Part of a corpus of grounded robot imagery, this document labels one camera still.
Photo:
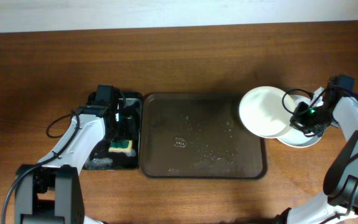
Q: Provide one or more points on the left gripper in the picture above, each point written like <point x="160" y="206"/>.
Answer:
<point x="124" y="125"/>

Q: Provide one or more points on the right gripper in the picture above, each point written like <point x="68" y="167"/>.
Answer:
<point x="305" y="117"/>

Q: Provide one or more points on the pale grey plate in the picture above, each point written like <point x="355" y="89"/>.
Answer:
<point x="295" y="138"/>

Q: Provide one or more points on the green and yellow sponge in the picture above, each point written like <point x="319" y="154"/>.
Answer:
<point x="121" y="146"/>

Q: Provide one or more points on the white plate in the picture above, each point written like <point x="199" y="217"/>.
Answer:
<point x="266" y="111"/>

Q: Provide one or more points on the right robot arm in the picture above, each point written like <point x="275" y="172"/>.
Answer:
<point x="336" y="105"/>

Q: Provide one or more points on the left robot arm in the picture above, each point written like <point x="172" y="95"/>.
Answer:
<point x="104" y="134"/>

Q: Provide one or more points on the small black tray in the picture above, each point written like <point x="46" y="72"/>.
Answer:
<point x="100" y="157"/>

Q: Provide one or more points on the brown serving tray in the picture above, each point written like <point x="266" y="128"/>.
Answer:
<point x="198" y="136"/>

